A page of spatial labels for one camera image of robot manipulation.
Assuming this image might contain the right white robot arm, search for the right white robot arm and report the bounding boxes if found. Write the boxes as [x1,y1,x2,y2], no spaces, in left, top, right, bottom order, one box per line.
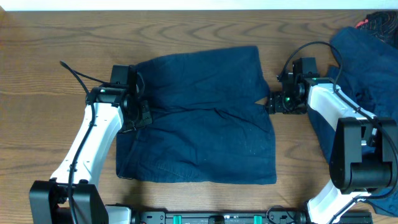
[266,75,397,223]

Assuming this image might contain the dark blue shorts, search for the dark blue shorts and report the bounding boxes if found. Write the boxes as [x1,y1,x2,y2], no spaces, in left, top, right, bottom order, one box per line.
[116,46,277,185]

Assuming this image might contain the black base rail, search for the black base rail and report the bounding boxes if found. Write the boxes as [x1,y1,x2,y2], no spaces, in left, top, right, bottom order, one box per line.
[105,205,374,224]

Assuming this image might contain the black patterned garment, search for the black patterned garment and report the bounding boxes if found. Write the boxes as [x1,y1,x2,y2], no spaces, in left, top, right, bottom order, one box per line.
[355,11,397,48]

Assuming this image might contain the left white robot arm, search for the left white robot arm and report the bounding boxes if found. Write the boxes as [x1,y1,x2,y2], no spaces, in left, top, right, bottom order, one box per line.
[29,86,152,223]

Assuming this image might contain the dark blue clothes pile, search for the dark blue clothes pile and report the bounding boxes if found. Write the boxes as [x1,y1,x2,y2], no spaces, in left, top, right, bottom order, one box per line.
[308,27,397,217]

